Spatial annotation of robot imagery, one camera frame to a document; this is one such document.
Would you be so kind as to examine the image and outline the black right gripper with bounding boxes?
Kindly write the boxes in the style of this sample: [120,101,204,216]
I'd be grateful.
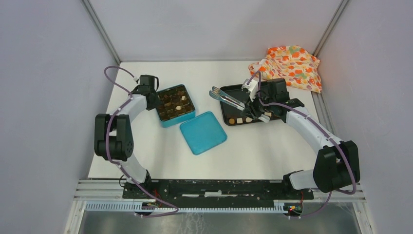
[241,90,276,119]

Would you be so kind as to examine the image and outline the teal chocolate tin box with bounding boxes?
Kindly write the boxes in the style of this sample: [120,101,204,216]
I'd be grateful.
[156,84,196,128]

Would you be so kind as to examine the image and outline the steel tongs with white handle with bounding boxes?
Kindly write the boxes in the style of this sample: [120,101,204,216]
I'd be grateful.
[208,86,271,124]

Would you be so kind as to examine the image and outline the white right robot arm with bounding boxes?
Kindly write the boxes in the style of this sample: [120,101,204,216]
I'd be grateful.
[242,78,360,199]

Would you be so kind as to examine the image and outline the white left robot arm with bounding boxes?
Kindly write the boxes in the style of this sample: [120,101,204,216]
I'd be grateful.
[94,75,161,199]

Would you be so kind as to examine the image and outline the black chocolate tray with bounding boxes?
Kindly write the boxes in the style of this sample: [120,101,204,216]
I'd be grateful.
[220,81,284,126]

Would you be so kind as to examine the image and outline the teal tin lid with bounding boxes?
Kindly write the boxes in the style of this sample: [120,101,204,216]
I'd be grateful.
[180,111,227,156]

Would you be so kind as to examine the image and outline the floral orange cloth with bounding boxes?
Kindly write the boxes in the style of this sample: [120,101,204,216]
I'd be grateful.
[248,45,322,93]

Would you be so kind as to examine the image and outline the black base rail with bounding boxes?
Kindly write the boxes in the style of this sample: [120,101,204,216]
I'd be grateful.
[143,179,314,208]

